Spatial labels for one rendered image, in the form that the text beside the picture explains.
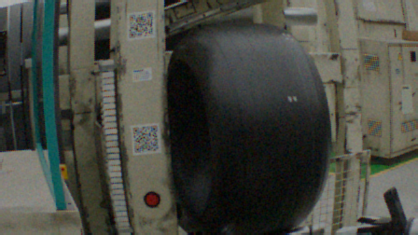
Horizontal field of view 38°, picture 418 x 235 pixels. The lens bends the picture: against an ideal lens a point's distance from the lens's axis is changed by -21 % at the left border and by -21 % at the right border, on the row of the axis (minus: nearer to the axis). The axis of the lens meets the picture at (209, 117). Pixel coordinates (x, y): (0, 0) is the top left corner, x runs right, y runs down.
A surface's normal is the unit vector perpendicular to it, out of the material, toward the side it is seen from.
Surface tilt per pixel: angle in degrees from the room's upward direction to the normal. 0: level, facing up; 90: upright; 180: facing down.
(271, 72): 53
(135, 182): 90
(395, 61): 90
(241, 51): 40
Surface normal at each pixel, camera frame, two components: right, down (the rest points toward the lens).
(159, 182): 0.30, 0.13
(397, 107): 0.51, 0.11
